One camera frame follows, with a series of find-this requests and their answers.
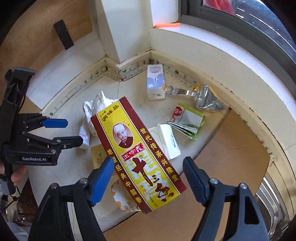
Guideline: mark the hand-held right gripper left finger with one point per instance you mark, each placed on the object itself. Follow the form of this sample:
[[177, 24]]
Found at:
[[101, 180]]

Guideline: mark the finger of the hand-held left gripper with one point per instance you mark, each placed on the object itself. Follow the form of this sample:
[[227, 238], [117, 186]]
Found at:
[[55, 123], [69, 141]]

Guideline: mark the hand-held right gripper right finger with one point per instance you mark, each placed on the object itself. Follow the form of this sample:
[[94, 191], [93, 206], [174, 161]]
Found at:
[[196, 183]]

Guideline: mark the red and yellow seasoning box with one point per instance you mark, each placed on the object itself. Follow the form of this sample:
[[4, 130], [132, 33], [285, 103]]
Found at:
[[129, 139]]

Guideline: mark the silver foil wrapper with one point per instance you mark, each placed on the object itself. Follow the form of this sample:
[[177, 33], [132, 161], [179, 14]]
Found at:
[[205, 99]]

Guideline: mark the small white printed box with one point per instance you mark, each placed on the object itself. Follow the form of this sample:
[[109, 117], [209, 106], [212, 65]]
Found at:
[[156, 81]]

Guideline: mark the person's left hand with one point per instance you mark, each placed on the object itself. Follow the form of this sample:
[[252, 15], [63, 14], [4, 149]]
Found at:
[[18, 176]]

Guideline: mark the pale yellow packet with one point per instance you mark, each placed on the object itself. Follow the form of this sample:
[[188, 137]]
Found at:
[[98, 160]]

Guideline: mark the white paper wrapper orange print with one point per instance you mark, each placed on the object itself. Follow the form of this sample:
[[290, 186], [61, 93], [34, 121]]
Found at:
[[120, 197]]

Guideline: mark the crumpled white plastic bag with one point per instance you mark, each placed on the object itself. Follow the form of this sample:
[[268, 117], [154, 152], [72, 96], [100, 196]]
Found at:
[[92, 109]]

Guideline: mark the brown cardboard sheet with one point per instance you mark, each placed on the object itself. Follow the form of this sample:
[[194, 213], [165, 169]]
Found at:
[[231, 150]]

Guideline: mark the white open carton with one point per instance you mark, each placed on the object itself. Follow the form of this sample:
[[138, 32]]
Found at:
[[170, 141]]

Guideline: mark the green and white packet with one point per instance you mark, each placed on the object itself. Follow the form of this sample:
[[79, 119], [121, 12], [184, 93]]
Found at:
[[189, 118]]

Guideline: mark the stainless steel sink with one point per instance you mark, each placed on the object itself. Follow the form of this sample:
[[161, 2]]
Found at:
[[272, 204]]

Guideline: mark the wooden cutting board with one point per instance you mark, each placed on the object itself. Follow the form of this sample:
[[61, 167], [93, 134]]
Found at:
[[34, 34]]

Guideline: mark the dark framed window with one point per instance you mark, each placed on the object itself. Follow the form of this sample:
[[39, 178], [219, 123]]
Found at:
[[254, 34]]

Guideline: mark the red cloth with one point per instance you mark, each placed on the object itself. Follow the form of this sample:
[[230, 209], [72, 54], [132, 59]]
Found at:
[[219, 5]]

